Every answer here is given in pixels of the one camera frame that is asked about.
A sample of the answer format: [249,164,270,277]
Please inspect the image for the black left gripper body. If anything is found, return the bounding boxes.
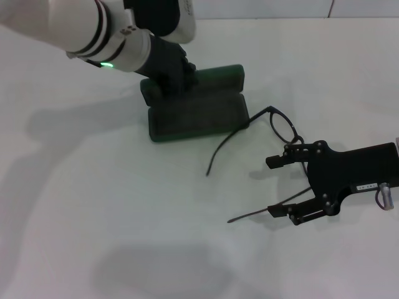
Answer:
[133,32,191,98]

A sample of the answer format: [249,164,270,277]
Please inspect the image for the green glasses case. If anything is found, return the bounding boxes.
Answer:
[139,64,250,143]

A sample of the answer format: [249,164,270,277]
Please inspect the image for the black glasses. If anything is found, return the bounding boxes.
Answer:
[205,105,313,224]

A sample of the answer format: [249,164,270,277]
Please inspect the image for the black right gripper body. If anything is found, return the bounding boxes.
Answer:
[305,140,398,217]

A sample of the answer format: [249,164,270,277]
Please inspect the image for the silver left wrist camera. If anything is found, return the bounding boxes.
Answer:
[123,0,198,44]

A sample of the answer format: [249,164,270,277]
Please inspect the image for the right gripper plug with cable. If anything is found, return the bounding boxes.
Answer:
[375,182,395,211]

